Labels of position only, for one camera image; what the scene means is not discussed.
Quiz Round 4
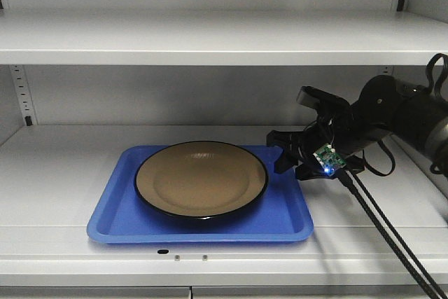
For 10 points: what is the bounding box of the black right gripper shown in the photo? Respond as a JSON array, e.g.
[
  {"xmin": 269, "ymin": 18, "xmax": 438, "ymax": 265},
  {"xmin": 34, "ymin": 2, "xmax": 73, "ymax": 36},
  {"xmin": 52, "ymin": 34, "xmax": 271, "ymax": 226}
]
[{"xmin": 266, "ymin": 117, "xmax": 365, "ymax": 180}]

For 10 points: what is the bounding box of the blue plastic tray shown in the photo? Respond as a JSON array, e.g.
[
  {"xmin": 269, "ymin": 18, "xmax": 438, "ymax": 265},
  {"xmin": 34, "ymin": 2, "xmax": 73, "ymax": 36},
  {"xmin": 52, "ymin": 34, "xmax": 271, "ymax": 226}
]
[{"xmin": 87, "ymin": 145, "xmax": 314, "ymax": 244}]

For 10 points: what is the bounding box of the beige plate with black rim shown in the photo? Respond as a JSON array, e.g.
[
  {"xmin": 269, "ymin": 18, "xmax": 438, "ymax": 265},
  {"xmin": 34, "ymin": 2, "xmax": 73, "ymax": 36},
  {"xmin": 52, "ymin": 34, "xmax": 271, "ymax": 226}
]
[{"xmin": 134, "ymin": 141, "xmax": 269, "ymax": 219}]

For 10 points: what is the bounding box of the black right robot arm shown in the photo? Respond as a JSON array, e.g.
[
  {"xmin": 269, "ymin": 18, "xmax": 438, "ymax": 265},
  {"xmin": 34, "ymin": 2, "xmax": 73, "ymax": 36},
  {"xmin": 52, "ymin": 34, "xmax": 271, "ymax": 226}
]
[{"xmin": 267, "ymin": 76, "xmax": 447, "ymax": 180}]

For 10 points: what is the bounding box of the lower cabinet shelf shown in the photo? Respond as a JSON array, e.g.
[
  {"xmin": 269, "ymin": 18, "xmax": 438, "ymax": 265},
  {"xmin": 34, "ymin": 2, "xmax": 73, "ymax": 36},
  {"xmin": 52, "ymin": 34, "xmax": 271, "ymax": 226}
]
[{"xmin": 0, "ymin": 124, "xmax": 448, "ymax": 288}]

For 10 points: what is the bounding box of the cabinet shelf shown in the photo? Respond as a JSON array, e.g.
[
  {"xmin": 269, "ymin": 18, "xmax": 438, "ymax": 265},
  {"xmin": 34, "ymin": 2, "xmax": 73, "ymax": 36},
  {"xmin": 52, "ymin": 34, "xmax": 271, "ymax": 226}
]
[
  {"xmin": 1, "ymin": 9, "xmax": 447, "ymax": 66},
  {"xmin": 0, "ymin": 124, "xmax": 448, "ymax": 288}
]

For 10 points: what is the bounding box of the upper cabinet shelf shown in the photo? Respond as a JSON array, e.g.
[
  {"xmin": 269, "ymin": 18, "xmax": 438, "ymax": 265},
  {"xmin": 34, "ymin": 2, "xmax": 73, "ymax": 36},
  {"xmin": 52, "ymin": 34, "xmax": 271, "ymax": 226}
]
[{"xmin": 1, "ymin": 9, "xmax": 447, "ymax": 66}]

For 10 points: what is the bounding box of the green right circuit board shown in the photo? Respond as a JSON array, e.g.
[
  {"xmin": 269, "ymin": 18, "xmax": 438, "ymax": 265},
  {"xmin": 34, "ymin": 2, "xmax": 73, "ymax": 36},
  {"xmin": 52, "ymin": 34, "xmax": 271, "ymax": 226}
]
[{"xmin": 313, "ymin": 144, "xmax": 347, "ymax": 176}]

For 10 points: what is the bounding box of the right braided black cable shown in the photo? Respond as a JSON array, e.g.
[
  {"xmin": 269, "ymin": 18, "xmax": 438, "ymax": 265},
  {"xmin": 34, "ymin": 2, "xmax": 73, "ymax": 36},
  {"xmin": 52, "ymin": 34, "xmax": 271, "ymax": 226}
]
[{"xmin": 337, "ymin": 169, "xmax": 448, "ymax": 299}]

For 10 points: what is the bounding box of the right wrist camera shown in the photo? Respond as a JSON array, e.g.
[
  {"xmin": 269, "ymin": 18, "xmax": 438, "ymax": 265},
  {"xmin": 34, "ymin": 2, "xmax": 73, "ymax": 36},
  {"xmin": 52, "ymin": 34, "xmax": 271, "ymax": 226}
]
[{"xmin": 296, "ymin": 86, "xmax": 350, "ymax": 111}]

